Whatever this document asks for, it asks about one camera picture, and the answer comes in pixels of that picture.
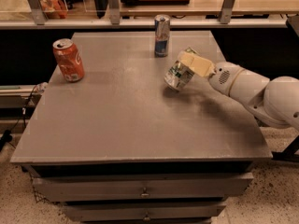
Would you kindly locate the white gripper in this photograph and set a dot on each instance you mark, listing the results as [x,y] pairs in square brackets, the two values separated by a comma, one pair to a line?
[222,77]

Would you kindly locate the crushed white 7up can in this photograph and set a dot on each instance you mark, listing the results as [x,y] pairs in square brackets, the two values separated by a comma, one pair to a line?
[179,74]

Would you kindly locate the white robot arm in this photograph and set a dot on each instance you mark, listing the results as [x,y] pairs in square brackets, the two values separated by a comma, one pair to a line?
[275,102]

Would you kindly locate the blue silver energy drink can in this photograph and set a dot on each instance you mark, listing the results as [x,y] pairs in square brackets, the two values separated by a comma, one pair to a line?
[162,34]

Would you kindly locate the orange soda can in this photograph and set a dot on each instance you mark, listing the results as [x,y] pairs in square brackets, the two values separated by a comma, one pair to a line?
[68,59]

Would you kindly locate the black stand leg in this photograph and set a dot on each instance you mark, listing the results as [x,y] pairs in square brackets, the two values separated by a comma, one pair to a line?
[290,153]

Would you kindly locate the orange snack bag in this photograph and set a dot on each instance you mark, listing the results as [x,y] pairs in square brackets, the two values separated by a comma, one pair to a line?
[56,6]

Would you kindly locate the grey upper drawer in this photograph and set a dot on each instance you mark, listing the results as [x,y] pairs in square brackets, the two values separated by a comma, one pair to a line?
[142,187]

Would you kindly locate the grey drawer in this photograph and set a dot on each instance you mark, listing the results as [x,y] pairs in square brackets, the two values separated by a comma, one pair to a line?
[143,211]
[142,187]

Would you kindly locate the grey lower drawer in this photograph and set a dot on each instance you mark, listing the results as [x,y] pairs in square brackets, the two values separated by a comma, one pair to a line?
[143,211]

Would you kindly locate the metal railing frame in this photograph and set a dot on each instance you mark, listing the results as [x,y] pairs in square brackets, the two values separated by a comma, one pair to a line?
[17,14]

